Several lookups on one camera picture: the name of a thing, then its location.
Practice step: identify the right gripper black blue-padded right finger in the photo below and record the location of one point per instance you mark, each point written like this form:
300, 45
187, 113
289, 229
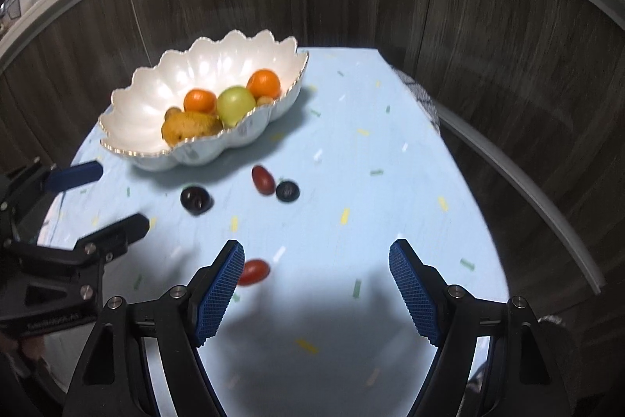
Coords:
521, 376

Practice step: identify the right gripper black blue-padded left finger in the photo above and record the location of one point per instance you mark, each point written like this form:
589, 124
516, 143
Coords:
112, 376

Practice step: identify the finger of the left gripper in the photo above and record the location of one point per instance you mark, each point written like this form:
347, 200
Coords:
59, 180
112, 241

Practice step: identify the dark plum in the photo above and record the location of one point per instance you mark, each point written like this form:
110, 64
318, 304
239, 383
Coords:
196, 200

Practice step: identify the yellow mango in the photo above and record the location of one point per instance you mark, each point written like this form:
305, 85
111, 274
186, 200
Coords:
182, 125

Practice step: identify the red date tomato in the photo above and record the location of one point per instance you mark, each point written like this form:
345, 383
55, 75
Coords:
254, 271
263, 180

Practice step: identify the small orange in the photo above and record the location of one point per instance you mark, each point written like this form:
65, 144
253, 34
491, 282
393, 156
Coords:
200, 100

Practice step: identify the dark blueberry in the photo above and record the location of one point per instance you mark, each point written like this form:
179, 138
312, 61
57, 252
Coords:
287, 191

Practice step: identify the green apple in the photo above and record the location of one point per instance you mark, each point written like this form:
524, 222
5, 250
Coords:
234, 104

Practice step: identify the large orange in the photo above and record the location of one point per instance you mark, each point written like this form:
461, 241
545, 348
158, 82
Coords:
264, 83

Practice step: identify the small yellow kumquat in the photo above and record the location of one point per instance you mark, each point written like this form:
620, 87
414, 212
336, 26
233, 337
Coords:
264, 100

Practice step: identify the person's hand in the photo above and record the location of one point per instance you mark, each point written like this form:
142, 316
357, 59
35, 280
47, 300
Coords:
20, 358

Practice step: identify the white scalloped bowl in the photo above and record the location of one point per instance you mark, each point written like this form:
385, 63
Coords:
132, 124

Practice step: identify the small brown fruit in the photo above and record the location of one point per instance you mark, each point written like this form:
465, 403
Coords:
171, 111

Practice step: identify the light blue patterned tablecloth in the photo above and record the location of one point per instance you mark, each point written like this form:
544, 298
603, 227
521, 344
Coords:
326, 333

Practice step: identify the checkered cloth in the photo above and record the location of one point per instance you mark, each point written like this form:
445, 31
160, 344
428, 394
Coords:
422, 97

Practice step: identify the wire sink basket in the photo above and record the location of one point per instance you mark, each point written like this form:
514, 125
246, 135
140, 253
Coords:
10, 13

